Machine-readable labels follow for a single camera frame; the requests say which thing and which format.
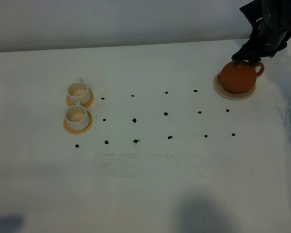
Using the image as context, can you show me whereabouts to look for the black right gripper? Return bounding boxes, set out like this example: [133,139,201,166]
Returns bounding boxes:
[232,0,291,65]

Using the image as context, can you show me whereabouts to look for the brown clay teapot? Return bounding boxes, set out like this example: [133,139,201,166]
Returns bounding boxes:
[218,61,264,94]

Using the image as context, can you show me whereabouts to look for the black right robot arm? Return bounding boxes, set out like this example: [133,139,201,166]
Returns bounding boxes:
[232,0,291,65]

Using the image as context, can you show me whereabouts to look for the cream round teapot coaster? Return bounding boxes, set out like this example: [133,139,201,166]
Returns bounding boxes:
[213,72,256,100]

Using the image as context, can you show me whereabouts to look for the white far teacup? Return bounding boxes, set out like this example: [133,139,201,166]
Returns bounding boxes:
[67,78,91,105]

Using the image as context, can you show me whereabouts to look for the white teacup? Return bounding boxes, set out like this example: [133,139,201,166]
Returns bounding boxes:
[67,78,91,105]
[65,102,90,130]

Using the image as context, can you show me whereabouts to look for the white near teacup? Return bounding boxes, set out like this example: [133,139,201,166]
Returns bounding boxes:
[65,102,90,130]

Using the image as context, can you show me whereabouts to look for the orange far cup coaster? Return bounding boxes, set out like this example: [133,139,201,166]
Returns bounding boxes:
[65,89,94,108]

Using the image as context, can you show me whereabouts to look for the orange cup coaster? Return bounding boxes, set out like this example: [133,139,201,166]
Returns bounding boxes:
[65,89,94,108]
[63,113,94,134]

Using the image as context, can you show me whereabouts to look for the orange near cup coaster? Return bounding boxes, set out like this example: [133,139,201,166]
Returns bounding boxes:
[63,113,94,134]

